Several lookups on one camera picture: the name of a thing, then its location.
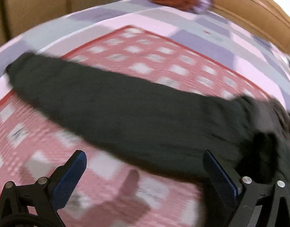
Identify purple pink patchwork bedsheet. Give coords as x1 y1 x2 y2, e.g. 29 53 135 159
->
0 0 290 110

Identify grey quilted coat black sleeves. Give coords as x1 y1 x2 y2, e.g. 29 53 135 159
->
6 53 290 184

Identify red white checked blanket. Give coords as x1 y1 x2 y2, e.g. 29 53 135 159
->
0 26 269 226

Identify wooden headboard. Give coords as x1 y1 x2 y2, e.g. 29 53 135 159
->
212 0 290 55

